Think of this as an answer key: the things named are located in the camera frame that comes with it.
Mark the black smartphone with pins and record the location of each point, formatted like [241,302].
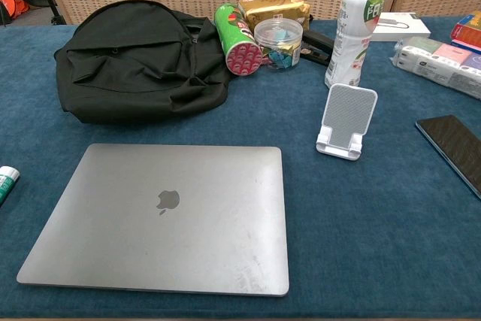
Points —
[451,144]

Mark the white phone stand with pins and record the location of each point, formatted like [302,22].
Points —
[349,118]

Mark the clear jar of binder clips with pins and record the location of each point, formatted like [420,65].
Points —
[278,35]

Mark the green chips can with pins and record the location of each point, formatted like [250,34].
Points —
[233,28]

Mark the black stapler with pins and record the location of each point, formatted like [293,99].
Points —
[315,41]

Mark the blue felt table cloth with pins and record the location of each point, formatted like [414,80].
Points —
[338,223]

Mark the black backpack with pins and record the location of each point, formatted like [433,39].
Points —
[131,73]

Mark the gold wrapped package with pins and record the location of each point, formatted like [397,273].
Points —
[270,9]

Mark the grey closed laptop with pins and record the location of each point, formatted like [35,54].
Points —
[150,242]

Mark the white drink bottle yellow cap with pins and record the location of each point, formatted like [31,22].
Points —
[353,16]

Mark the white adapter box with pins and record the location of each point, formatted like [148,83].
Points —
[406,31]

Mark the pastel tissue multipack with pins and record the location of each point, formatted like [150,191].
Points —
[432,61]

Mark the white green glue stick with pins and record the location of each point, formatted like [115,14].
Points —
[7,182]

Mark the colourful box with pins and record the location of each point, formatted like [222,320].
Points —
[469,31]

